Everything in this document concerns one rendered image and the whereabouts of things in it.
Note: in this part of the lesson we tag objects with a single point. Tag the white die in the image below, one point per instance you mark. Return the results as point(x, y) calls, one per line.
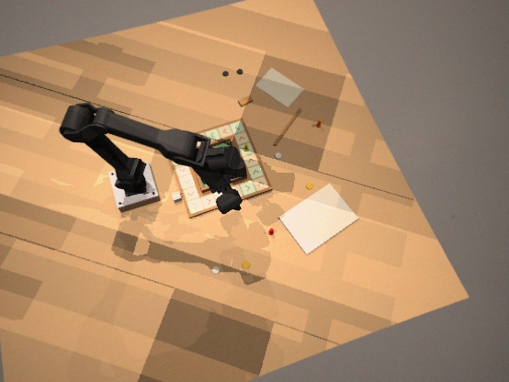
point(177, 197)

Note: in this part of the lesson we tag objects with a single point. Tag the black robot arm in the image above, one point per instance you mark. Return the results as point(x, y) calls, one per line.
point(81, 125)

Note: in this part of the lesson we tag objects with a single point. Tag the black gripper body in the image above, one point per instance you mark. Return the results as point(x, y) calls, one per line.
point(229, 199)

